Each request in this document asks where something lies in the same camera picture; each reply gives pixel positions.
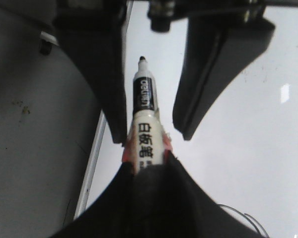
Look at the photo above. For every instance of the white whiteboard marker pen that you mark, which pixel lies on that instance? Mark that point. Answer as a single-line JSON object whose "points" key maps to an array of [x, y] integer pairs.
{"points": [[145, 116]]}

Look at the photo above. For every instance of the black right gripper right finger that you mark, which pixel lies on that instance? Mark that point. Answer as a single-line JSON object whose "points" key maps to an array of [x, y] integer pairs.
{"points": [[169, 204]]}

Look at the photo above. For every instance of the white whiteboard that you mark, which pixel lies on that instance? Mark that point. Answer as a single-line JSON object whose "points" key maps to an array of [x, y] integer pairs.
{"points": [[244, 153]]}

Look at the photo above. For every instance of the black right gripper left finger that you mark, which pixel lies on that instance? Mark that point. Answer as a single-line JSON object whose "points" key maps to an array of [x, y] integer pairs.
{"points": [[109, 216]]}

